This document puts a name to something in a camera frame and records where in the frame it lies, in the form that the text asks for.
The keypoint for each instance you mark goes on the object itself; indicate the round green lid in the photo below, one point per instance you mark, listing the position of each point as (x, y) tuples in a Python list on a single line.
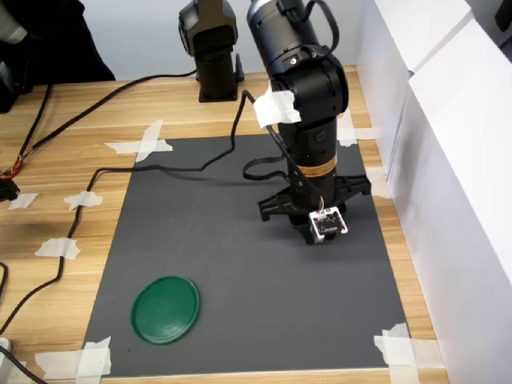
[(164, 310)]

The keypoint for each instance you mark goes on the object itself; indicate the black cloth bundle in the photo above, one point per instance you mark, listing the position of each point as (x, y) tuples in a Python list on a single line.
[(60, 40)]

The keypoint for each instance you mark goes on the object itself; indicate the white tape cross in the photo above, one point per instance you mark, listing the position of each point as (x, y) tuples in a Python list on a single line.
[(148, 146), (348, 138), (94, 360), (400, 352)]

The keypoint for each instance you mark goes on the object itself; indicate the small white tape strip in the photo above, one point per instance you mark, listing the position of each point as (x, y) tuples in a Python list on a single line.
[(24, 201)]

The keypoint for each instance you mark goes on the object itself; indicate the white tape at partition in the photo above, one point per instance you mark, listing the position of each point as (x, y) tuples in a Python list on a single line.
[(378, 184)]

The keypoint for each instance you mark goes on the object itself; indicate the dark grey mat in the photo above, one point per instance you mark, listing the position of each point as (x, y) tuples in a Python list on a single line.
[(240, 300)]

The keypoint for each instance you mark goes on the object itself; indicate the white partition box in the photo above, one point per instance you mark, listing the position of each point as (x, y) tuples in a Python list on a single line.
[(392, 60), (460, 220)]

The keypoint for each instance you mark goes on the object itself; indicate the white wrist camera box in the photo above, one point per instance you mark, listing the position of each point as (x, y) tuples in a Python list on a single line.
[(328, 222)]

